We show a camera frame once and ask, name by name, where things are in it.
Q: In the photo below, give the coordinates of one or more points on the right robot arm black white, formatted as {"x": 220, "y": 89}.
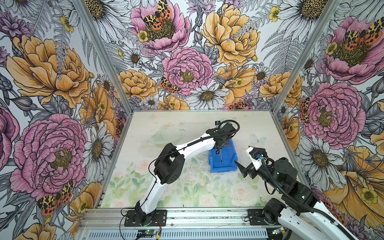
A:
{"x": 299, "y": 209}

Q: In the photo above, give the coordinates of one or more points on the green circuit board right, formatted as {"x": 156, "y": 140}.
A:
{"x": 278, "y": 231}

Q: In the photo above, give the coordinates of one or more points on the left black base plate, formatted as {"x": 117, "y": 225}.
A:
{"x": 137, "y": 218}

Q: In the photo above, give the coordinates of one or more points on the aluminium corner post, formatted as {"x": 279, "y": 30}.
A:
{"x": 313, "y": 38}
{"x": 97, "y": 41}

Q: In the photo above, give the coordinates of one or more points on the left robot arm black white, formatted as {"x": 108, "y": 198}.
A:
{"x": 169, "y": 165}

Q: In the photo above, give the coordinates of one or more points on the blue plastic bin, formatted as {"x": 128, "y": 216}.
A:
{"x": 229, "y": 156}

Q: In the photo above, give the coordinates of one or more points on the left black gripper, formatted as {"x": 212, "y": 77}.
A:
{"x": 226, "y": 143}

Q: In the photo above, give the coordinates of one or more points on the green circuit board left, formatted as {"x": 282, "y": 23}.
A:
{"x": 148, "y": 234}

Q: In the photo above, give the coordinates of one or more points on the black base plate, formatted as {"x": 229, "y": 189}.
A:
{"x": 261, "y": 217}
{"x": 137, "y": 218}

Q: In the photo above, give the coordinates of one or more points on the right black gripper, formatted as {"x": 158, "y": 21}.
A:
{"x": 251, "y": 169}

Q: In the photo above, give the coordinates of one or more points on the white slotted cable duct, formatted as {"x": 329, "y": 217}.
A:
{"x": 183, "y": 234}

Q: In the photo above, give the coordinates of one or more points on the green circuit board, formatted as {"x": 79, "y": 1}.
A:
{"x": 148, "y": 234}
{"x": 278, "y": 231}

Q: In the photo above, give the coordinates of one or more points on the left aluminium corner post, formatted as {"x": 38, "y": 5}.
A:
{"x": 97, "y": 41}

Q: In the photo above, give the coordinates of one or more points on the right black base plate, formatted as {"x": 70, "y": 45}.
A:
{"x": 261, "y": 217}

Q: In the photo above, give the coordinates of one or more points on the right aluminium corner post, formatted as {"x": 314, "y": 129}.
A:
{"x": 313, "y": 38}

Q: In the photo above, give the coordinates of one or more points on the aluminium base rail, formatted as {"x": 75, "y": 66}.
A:
{"x": 177, "y": 218}

